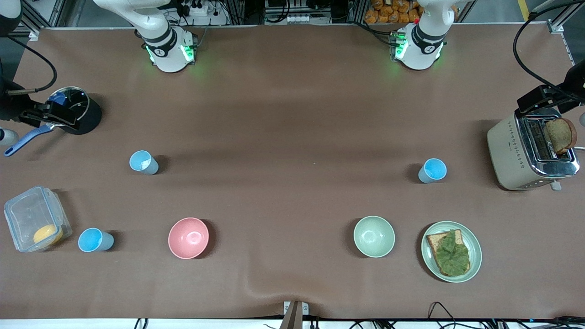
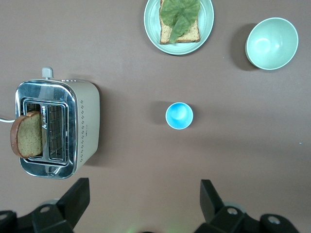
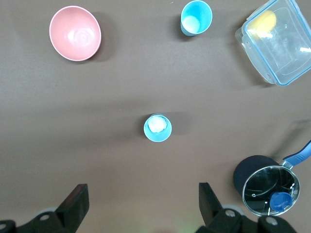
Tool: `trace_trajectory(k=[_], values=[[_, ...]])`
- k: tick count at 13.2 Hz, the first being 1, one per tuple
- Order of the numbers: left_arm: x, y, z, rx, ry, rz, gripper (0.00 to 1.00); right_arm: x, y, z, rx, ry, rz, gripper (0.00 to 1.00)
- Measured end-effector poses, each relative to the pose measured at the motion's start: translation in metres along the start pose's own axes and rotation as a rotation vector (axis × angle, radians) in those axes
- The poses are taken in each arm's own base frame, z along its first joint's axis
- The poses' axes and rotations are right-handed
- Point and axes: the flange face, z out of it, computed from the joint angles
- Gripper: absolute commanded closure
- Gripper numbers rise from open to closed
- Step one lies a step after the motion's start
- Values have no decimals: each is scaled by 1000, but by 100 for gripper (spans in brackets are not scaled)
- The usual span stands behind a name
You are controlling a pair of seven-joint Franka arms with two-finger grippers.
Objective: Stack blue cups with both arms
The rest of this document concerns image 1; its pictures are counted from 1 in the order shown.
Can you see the green lettuce leaf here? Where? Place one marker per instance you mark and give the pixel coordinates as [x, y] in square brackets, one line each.
[453, 255]

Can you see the pale green bowl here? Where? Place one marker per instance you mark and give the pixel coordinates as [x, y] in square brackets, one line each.
[374, 236]

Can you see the brown table cover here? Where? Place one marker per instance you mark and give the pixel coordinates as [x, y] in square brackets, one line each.
[292, 114]

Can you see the aluminium frame rail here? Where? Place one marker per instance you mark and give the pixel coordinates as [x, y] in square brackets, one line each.
[561, 36]
[39, 16]

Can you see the brown toast slice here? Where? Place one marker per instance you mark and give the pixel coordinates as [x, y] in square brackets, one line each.
[560, 135]

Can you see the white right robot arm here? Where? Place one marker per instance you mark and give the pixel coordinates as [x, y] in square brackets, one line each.
[167, 43]

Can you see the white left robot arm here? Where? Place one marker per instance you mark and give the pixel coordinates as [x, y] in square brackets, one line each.
[422, 43]

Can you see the white power strip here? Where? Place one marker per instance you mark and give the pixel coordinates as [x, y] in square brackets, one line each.
[298, 18]

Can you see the clear plastic food container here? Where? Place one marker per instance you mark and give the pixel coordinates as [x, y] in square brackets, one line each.
[27, 214]

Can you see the pink bowl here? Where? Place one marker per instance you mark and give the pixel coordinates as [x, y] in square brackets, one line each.
[188, 238]

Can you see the pale blue plastic cup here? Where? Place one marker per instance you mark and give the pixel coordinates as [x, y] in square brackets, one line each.
[145, 163]

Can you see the bright blue plastic cup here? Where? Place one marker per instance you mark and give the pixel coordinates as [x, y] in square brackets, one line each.
[433, 171]
[93, 240]

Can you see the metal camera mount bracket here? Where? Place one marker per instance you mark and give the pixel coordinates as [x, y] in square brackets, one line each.
[295, 314]

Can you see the brown bread slice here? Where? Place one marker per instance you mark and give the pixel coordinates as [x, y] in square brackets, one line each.
[433, 241]

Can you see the orange snack bags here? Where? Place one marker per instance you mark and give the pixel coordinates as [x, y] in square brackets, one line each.
[393, 11]

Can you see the round orange food piece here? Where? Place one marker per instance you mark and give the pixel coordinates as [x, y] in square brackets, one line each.
[47, 234]

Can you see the glass lid with blue knob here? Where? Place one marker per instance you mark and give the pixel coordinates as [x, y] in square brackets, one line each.
[75, 100]

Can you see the beige and chrome toaster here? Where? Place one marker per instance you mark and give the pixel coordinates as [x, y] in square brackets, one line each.
[507, 155]

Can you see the power strip with black plugs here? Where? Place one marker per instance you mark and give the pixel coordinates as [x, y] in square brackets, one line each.
[196, 8]

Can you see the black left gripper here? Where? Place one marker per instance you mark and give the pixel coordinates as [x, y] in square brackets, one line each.
[575, 83]

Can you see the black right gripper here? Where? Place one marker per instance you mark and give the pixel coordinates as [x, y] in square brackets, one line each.
[13, 108]

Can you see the pale green plate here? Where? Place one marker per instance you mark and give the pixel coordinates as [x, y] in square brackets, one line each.
[475, 251]

